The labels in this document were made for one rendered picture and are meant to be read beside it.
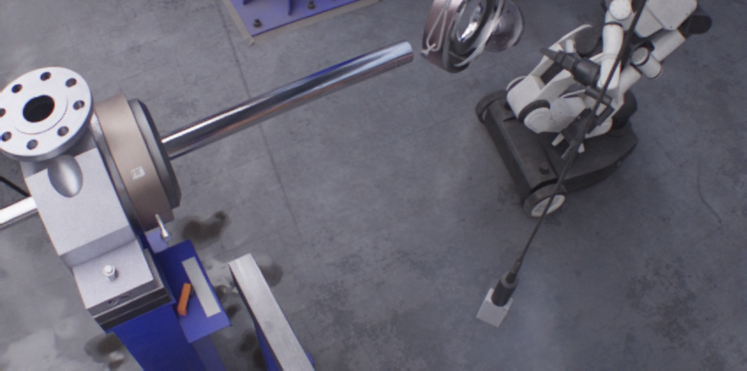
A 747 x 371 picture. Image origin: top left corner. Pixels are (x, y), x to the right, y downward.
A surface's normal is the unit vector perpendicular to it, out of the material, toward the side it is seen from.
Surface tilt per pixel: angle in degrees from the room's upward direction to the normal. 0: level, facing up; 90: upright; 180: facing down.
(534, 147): 0
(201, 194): 0
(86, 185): 45
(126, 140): 20
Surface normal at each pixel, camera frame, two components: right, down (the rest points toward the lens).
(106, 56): 0.04, -0.56
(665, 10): 0.04, 0.68
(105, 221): 0.36, 0.13
